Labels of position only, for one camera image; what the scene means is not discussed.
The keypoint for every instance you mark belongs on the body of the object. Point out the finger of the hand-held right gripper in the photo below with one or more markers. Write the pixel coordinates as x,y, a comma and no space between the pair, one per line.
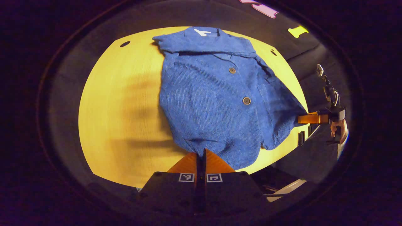
311,119

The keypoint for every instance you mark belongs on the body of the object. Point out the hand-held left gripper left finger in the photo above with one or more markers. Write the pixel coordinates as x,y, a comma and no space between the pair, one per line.
176,194

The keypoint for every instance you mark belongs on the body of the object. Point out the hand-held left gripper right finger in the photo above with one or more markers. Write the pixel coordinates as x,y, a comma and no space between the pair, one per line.
229,194

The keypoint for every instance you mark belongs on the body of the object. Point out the blue button jacket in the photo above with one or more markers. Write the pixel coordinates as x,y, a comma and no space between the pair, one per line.
213,110

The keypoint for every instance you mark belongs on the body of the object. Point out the white flat board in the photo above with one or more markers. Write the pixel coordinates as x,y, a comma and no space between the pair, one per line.
285,190

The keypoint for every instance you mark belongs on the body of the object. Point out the small black table bracket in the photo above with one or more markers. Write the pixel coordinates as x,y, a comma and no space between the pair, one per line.
301,138

